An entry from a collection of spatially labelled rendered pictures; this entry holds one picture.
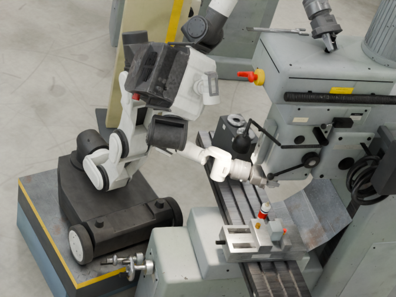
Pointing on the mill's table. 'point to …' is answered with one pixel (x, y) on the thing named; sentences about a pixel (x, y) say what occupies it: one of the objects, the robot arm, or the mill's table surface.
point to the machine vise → (240, 231)
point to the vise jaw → (260, 236)
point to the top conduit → (339, 98)
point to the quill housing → (281, 132)
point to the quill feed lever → (307, 159)
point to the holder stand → (219, 139)
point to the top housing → (319, 68)
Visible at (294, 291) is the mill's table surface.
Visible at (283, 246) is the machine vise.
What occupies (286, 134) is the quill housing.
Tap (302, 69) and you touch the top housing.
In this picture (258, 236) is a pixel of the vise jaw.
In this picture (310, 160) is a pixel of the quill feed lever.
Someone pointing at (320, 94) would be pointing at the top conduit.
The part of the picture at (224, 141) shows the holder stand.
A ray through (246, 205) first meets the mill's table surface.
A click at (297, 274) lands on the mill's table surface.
